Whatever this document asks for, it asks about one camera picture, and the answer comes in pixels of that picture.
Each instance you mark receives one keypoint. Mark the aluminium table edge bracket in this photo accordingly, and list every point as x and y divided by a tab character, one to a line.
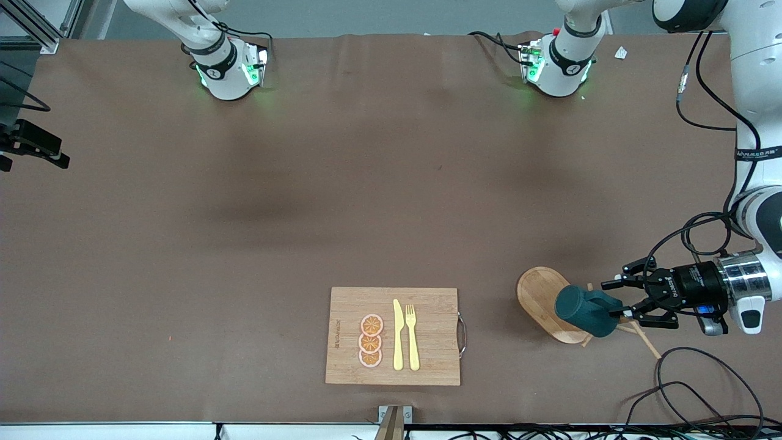
397	415

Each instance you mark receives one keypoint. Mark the yellow plastic fork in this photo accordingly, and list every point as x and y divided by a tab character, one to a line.
413	342

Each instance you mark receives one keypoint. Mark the small white paper scrap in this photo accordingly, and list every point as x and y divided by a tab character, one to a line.
621	53

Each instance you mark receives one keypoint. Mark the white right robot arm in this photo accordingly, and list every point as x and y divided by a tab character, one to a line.
223	73

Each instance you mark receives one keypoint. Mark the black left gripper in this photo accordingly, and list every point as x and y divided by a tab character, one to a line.
691	287

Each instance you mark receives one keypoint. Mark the white table edge rail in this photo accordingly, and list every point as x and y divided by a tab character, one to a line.
122	431

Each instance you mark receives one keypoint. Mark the yellow plastic knife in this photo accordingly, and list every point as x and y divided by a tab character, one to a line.
398	336

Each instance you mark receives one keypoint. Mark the aluminium frame profile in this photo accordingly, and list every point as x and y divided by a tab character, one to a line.
46	44

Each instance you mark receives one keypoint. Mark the silver arm base connector box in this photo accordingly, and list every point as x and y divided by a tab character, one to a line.
530	61
259	64

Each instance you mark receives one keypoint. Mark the wooden mug rack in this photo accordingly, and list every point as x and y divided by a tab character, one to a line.
537	293

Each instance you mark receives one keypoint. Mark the toy orange slice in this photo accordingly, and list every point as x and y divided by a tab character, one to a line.
372	324

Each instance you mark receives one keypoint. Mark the dark teal ribbed mug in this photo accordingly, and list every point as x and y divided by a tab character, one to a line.
586	311

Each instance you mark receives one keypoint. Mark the bamboo cutting board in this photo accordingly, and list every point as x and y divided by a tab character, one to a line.
427	342

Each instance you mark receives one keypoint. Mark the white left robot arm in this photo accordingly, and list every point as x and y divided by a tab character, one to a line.
757	73

